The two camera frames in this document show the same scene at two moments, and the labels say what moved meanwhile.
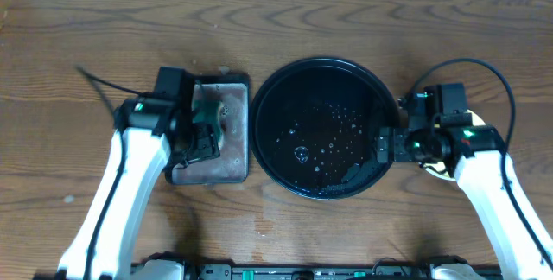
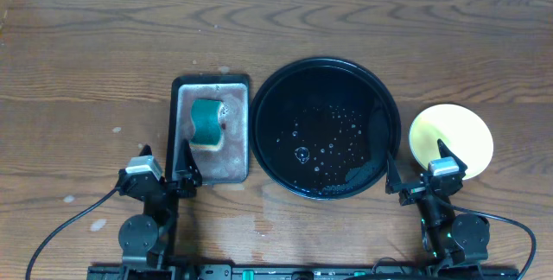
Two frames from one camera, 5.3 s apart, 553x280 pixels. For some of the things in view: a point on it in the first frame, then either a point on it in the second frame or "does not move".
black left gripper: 204,140 to 166,185
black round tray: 314,128 does not move
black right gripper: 397,136 to 410,193
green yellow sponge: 209,112 does not move
